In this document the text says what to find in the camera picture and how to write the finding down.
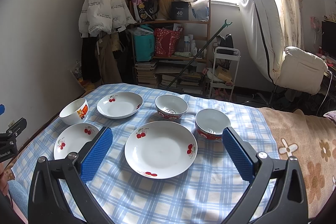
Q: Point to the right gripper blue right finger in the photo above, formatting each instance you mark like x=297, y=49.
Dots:
x=288, y=201

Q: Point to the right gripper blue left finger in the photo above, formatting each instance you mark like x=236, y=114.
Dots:
x=47, y=201

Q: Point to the small cherry plate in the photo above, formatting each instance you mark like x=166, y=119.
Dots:
x=73, y=138

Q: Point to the white bowl with cat print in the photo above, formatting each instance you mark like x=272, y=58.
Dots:
x=75, y=112

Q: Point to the red patterned bowl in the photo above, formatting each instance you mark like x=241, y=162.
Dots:
x=210, y=123
x=171, y=107

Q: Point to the large cherry plate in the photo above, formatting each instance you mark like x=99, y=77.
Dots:
x=161, y=150

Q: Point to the person's left hand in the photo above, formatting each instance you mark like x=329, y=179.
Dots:
x=4, y=186

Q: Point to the blue plaid tablecloth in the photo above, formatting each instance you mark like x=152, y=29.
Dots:
x=205, y=193

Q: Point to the stack of books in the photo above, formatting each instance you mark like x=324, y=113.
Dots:
x=145, y=72

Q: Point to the white metal cart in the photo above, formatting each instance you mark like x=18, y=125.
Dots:
x=222, y=76

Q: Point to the white puffer jacket hanging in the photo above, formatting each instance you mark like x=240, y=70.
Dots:
x=107, y=16

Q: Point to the teal shopping bag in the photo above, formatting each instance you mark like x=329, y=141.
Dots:
x=144, y=43

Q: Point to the wooden shelf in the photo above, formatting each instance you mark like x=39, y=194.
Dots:
x=196, y=29

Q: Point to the clothes pole with hook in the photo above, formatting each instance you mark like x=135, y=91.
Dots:
x=225, y=25

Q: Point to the red shopping bag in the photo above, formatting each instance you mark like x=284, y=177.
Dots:
x=165, y=41

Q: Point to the black box labelled 40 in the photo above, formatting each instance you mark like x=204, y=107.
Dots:
x=180, y=10

